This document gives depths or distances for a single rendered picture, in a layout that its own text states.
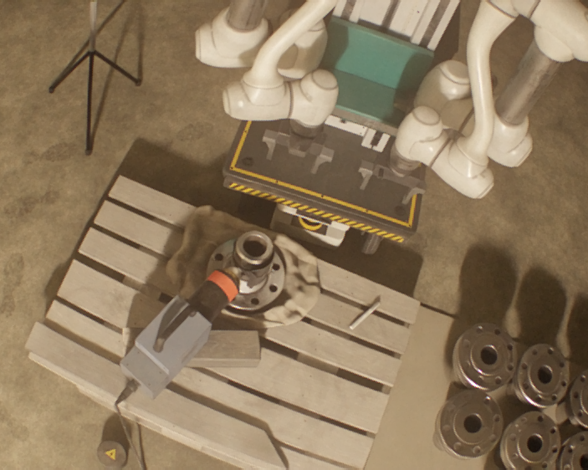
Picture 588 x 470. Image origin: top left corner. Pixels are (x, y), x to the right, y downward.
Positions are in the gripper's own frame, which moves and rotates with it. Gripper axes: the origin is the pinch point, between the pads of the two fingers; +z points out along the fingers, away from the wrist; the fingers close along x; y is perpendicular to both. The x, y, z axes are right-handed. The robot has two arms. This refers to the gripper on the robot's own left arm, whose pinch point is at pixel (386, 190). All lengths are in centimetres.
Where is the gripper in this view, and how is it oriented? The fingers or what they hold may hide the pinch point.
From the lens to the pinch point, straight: 208.7
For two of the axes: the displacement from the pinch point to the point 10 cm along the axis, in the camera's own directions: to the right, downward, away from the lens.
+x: 9.5, 3.0, 0.7
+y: -2.3, 8.4, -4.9
